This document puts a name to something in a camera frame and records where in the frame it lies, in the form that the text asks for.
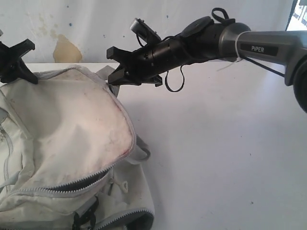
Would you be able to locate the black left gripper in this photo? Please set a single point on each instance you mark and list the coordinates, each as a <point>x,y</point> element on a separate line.
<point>12,66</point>

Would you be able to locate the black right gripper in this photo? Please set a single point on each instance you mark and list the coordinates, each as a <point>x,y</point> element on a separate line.
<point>145,64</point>

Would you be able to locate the white fabric backpack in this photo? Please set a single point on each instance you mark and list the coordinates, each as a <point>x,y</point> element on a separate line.
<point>69,155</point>

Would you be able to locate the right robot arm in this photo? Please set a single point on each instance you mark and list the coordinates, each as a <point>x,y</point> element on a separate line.
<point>204,40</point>

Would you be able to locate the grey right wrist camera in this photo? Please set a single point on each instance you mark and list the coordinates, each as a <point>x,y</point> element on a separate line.
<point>144,32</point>

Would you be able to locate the white cable tie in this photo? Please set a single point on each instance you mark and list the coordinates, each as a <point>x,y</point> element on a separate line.
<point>238,58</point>

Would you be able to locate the dark window frame post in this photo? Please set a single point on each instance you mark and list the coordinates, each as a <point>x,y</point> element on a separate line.
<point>293,6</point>

